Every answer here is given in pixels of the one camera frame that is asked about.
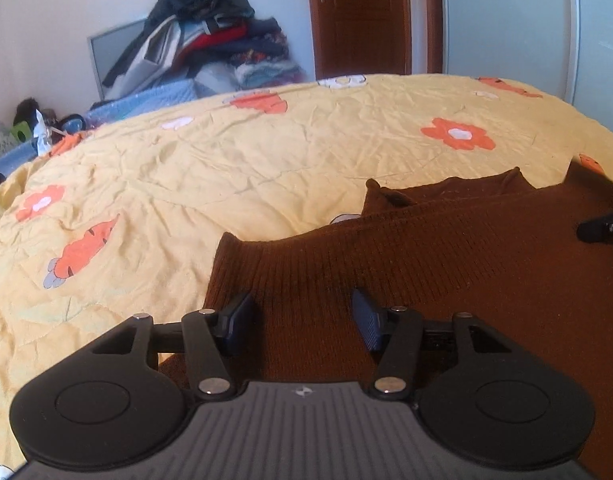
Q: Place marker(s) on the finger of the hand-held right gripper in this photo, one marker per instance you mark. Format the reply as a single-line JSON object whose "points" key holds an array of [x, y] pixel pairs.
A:
{"points": [[599, 227]]}

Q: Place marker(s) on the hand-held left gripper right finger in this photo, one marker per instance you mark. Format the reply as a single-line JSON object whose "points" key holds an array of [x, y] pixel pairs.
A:
{"points": [[369, 322]]}

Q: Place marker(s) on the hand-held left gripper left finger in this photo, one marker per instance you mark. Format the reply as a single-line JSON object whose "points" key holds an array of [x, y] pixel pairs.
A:
{"points": [[234, 325]]}

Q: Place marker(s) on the brown knit sweater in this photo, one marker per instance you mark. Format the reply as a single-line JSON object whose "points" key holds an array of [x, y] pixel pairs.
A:
{"points": [[436, 270]]}

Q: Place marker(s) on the pile of clothes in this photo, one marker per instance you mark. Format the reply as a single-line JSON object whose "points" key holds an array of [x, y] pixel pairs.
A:
{"points": [[211, 35]]}

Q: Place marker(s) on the yellow floral bed sheet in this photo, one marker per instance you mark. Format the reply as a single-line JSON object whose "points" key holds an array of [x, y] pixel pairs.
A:
{"points": [[161, 185]]}

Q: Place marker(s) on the white sliding wardrobe door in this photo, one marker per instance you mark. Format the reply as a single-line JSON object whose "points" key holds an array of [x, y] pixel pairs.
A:
{"points": [[526, 25]]}

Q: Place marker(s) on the blue quilted blanket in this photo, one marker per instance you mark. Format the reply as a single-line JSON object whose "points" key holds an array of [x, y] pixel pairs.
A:
{"points": [[146, 102]]}

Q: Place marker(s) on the blue round object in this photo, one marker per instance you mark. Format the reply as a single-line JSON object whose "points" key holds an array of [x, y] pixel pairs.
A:
{"points": [[72, 122]]}

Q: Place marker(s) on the white crumpled object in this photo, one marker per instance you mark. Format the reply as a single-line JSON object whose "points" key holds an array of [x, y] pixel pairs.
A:
{"points": [[41, 132]]}

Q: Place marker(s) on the green plastic stool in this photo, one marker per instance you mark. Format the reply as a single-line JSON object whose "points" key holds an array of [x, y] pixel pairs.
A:
{"points": [[19, 132]]}

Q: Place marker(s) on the black plush bag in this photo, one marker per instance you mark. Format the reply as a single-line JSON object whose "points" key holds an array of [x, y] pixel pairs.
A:
{"points": [[26, 110]]}

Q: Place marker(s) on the grey framed board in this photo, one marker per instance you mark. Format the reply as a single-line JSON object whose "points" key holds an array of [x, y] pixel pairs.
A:
{"points": [[111, 47]]}

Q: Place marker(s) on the brown wooden door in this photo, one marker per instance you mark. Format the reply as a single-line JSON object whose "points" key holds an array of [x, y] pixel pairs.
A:
{"points": [[366, 15]]}

